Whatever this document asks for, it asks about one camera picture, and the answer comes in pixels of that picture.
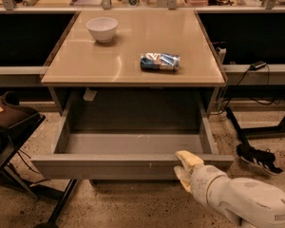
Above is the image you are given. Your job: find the white ceramic bowl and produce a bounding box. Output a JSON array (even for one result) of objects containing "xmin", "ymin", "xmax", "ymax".
[{"xmin": 86, "ymin": 17, "xmax": 118, "ymax": 43}]

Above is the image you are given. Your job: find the grey drawer cabinet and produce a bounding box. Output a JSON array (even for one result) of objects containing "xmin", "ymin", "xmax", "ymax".
[{"xmin": 40, "ymin": 9, "xmax": 229, "ymax": 184}]

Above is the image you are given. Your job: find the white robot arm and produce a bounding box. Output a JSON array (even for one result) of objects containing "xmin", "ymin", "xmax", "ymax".
[{"xmin": 174, "ymin": 150, "xmax": 285, "ymax": 228}]

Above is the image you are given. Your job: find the black power adapter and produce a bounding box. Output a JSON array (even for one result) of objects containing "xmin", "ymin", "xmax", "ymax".
[{"xmin": 249, "ymin": 61, "xmax": 267, "ymax": 71}]

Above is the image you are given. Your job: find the blue foil snack bag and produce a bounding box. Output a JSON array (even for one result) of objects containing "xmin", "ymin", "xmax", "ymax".
[{"xmin": 140, "ymin": 52, "xmax": 180, "ymax": 71}]

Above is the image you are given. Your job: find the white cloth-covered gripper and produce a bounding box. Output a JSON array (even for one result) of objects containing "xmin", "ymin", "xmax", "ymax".
[{"xmin": 174, "ymin": 150, "xmax": 227, "ymax": 207}]

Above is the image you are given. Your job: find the grey top drawer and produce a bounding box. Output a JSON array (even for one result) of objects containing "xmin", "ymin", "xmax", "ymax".
[{"xmin": 32, "ymin": 88, "xmax": 234, "ymax": 181}]

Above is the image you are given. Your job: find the black rolling cart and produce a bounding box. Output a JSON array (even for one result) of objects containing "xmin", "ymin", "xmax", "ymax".
[{"xmin": 0, "ymin": 90, "xmax": 79, "ymax": 228}]

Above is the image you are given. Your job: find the black sneaker with stripes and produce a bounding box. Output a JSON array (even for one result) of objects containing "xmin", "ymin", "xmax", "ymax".
[{"xmin": 237, "ymin": 144, "xmax": 282, "ymax": 175}]

